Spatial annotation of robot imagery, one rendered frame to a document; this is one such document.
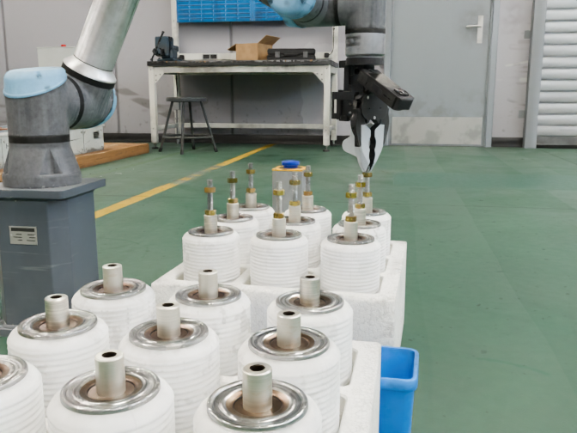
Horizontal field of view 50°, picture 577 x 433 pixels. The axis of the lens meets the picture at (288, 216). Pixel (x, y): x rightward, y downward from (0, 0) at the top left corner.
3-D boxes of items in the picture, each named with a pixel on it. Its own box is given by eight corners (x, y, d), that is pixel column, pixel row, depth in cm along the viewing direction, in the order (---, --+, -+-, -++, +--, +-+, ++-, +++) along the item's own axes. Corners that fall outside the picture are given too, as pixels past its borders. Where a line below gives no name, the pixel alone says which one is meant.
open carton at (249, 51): (242, 64, 585) (241, 39, 581) (280, 63, 569) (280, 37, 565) (226, 62, 558) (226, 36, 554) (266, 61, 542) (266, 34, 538)
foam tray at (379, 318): (154, 386, 103) (150, 283, 100) (229, 308, 141) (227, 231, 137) (391, 413, 95) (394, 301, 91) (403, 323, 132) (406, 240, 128)
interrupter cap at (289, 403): (191, 429, 43) (191, 421, 43) (224, 381, 51) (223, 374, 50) (298, 442, 42) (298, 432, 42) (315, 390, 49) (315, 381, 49)
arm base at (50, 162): (-15, 187, 121) (-19, 136, 119) (30, 177, 135) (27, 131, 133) (57, 189, 118) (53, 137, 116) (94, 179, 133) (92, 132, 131)
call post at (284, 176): (271, 303, 144) (270, 170, 138) (279, 294, 151) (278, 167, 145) (301, 305, 143) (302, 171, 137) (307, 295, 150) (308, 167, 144)
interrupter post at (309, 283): (297, 307, 68) (297, 279, 67) (300, 301, 70) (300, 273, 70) (318, 309, 67) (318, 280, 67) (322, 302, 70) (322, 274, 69)
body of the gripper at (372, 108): (357, 121, 125) (359, 60, 123) (390, 123, 119) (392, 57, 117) (330, 122, 120) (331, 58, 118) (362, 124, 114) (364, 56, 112)
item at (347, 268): (389, 345, 102) (392, 239, 99) (353, 363, 96) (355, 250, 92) (344, 331, 109) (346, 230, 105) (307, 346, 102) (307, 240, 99)
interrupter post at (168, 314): (152, 341, 59) (150, 307, 58) (162, 332, 61) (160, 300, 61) (176, 343, 58) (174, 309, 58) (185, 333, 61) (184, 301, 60)
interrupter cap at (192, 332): (114, 350, 57) (114, 342, 57) (148, 320, 64) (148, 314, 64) (192, 356, 55) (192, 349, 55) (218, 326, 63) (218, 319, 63)
